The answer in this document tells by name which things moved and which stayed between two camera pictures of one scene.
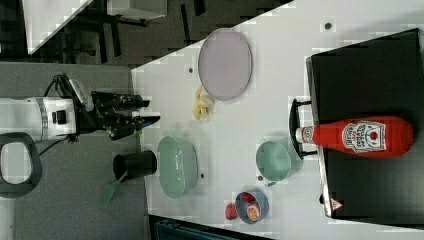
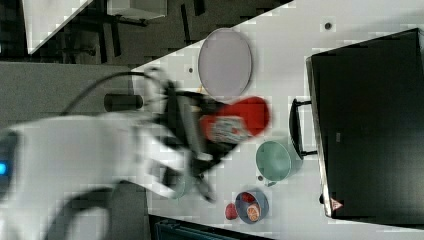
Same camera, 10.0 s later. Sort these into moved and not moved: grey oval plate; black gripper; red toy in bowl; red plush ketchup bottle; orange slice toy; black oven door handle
Moved: black gripper; red plush ketchup bottle
Not moved: orange slice toy; black oven door handle; grey oval plate; red toy in bowl
